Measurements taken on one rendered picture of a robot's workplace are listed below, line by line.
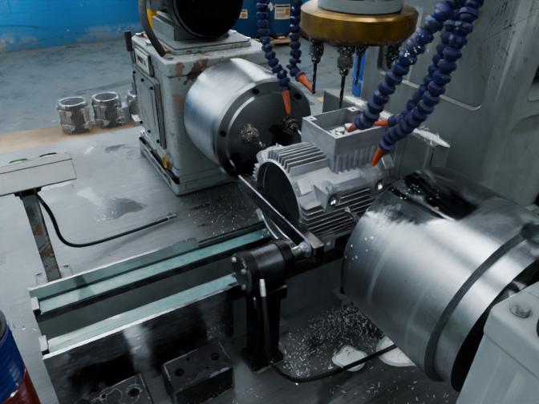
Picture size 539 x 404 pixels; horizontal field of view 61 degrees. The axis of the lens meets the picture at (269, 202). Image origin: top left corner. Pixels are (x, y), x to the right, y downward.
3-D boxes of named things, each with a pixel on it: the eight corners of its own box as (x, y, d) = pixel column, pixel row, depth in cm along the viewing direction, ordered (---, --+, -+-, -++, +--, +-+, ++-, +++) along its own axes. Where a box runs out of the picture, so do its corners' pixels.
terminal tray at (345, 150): (349, 139, 92) (353, 105, 88) (385, 161, 84) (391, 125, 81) (298, 152, 87) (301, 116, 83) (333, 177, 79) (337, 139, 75)
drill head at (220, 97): (247, 125, 137) (246, 38, 123) (318, 179, 110) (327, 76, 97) (166, 142, 126) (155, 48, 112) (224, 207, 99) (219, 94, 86)
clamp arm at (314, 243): (326, 257, 72) (249, 184, 91) (328, 243, 71) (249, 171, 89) (308, 264, 71) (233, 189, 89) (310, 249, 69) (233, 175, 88)
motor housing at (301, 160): (329, 195, 103) (338, 115, 93) (387, 240, 90) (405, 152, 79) (251, 219, 95) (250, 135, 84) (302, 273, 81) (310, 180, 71)
